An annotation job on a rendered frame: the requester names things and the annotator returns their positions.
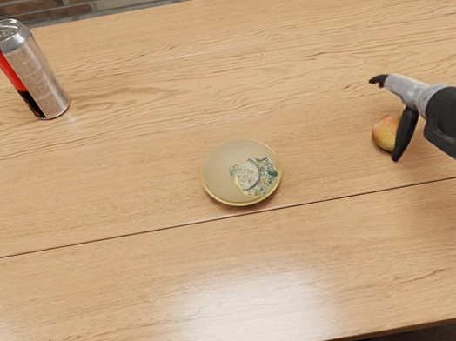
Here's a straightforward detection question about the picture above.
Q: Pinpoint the yellow-red peach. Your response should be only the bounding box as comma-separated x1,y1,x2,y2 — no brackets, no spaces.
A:
368,112,408,156

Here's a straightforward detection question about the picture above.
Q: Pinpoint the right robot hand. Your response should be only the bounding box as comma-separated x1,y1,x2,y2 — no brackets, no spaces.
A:
367,63,456,165

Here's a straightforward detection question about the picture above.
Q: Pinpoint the red and silver drink can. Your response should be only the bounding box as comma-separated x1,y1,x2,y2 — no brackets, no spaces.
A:
0,10,74,130

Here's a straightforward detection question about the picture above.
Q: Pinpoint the beige plate with printed pattern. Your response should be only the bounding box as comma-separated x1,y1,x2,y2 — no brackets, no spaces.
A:
196,132,288,214

